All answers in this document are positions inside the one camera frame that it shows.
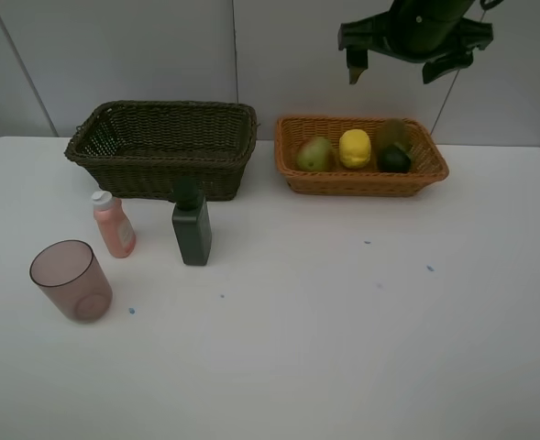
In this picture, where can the translucent pink plastic cup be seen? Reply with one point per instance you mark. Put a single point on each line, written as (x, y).
(69, 274)

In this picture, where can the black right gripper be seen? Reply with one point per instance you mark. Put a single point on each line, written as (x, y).
(416, 31)

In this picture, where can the orange wicker basket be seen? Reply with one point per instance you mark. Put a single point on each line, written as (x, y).
(292, 131)

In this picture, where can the yellow lemon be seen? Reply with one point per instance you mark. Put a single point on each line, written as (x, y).
(354, 149)

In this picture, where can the dark purple mangosteen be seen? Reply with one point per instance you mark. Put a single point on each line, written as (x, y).
(394, 159)

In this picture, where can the brown kiwi fruit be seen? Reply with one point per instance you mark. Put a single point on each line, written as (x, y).
(392, 131)

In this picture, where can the dark brown wicker basket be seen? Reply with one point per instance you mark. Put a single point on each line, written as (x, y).
(137, 149)

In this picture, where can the green red mango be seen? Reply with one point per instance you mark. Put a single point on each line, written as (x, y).
(315, 155)

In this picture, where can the black bottle green label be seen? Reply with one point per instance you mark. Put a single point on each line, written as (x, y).
(191, 222)

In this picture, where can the pink bottle white cap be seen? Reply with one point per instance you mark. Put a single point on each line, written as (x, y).
(113, 224)

